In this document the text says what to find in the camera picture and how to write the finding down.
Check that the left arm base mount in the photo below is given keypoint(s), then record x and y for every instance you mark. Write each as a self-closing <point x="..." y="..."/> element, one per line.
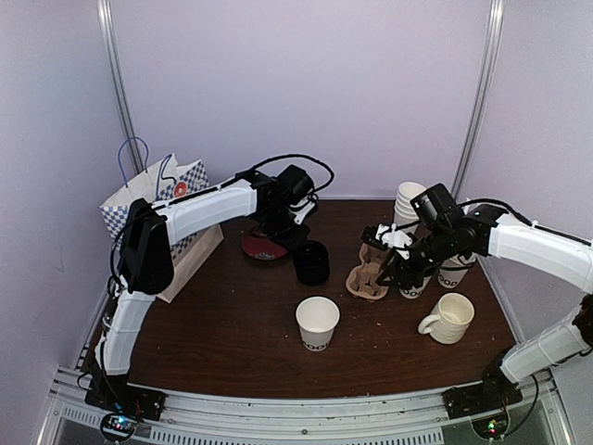
<point x="126" y="413"/>

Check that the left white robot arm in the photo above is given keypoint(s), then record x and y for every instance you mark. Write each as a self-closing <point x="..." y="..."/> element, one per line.
<point x="280" y="204"/>

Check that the white cup holding straws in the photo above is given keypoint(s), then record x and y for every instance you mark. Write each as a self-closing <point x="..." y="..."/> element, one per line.
<point x="451" y="272"/>

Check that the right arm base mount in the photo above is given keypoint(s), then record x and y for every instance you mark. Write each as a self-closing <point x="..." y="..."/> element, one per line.
<point x="488" y="413"/>

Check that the red floral plate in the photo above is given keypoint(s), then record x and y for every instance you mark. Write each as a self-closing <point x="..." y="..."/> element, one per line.
<point x="260" y="247"/>

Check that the brown cardboard cup carrier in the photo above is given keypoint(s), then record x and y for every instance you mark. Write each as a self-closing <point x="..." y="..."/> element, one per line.
<point x="361" y="281"/>

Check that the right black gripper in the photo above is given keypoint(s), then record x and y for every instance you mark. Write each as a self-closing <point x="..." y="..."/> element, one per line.
<point x="408" y="277"/>

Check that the stack of white paper cups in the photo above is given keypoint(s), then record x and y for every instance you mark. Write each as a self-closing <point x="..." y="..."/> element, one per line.
<point x="405" y="216"/>

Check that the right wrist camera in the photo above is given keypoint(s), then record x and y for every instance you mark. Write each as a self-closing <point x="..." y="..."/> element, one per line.
<point x="384" y="237"/>

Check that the white paper coffee cup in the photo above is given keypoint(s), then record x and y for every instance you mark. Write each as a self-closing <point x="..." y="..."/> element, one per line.
<point x="415" y="291"/>

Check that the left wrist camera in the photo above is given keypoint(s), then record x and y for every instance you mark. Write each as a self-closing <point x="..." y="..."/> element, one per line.
<point x="303" y="209"/>

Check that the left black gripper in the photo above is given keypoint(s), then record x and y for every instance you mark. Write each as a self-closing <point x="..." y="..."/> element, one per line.
<point x="291" y="242"/>

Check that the stack of black lids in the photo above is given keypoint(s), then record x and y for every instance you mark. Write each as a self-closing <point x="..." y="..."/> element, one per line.
<point x="311" y="262"/>

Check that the blue checkered paper bag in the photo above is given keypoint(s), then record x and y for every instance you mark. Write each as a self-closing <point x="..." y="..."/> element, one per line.
<point x="166" y="180"/>

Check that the white ceramic mug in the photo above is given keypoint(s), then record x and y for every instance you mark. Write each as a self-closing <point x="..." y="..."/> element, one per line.
<point x="449" y="320"/>

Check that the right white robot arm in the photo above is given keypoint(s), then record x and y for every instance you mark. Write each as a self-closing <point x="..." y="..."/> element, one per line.
<point x="490" y="227"/>

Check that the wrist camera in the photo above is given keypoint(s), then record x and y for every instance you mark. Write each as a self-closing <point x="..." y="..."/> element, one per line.
<point x="384" y="237"/>
<point x="303" y="209"/>

